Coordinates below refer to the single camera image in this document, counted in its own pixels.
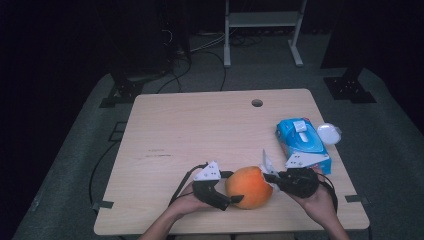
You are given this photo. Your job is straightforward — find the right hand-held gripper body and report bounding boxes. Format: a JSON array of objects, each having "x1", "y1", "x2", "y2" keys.
[{"x1": 278, "y1": 152, "x2": 330, "y2": 199}]

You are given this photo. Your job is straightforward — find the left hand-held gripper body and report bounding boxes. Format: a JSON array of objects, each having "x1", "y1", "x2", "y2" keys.
[{"x1": 191, "y1": 160, "x2": 233, "y2": 212}]

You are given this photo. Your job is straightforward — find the white wet wipe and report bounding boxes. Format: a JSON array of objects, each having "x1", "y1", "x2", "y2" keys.
[{"x1": 259, "y1": 148, "x2": 281, "y2": 193}]

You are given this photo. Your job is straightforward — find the orange plush toy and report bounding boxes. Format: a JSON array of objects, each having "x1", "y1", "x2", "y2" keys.
[{"x1": 224, "y1": 165, "x2": 274, "y2": 210}]

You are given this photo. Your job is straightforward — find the blue wet wipes pack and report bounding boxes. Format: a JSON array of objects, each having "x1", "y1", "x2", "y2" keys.
[{"x1": 275, "y1": 117, "x2": 343, "y2": 176}]

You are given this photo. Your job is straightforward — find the person's left hand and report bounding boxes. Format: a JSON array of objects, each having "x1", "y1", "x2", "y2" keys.
[{"x1": 168, "y1": 181, "x2": 214, "y2": 219}]

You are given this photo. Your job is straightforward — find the person's right hand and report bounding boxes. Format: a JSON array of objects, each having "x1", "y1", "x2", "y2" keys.
[{"x1": 289, "y1": 166, "x2": 338, "y2": 229}]

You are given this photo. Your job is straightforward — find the black tape piece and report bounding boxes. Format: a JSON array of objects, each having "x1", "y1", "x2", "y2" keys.
[
  {"x1": 91, "y1": 199, "x2": 115, "y2": 212},
  {"x1": 344, "y1": 194, "x2": 370, "y2": 205}
]

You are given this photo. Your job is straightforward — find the black stand base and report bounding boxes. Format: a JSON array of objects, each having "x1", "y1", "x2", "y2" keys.
[
  {"x1": 323, "y1": 66, "x2": 378, "y2": 104},
  {"x1": 98, "y1": 59, "x2": 148, "y2": 109}
]

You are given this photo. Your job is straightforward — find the left hand-held gripper cable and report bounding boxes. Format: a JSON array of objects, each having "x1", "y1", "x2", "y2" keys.
[{"x1": 168, "y1": 162, "x2": 209, "y2": 208}]

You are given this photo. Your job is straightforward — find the hand-held gripper cable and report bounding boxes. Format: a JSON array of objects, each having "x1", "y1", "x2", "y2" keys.
[
  {"x1": 316, "y1": 173, "x2": 339, "y2": 214},
  {"x1": 168, "y1": 162, "x2": 209, "y2": 208}
]

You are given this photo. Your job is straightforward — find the right hand-held gripper cable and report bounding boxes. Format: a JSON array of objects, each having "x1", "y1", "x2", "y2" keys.
[{"x1": 316, "y1": 173, "x2": 339, "y2": 214}]

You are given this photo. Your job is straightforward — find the black floor cable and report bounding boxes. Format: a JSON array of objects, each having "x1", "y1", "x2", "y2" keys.
[
  {"x1": 155, "y1": 56, "x2": 194, "y2": 95},
  {"x1": 196, "y1": 49, "x2": 228, "y2": 93},
  {"x1": 88, "y1": 139, "x2": 121, "y2": 208}
]

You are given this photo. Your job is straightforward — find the white metal frame stand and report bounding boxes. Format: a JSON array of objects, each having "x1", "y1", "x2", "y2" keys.
[{"x1": 223, "y1": 0, "x2": 308, "y2": 69}]

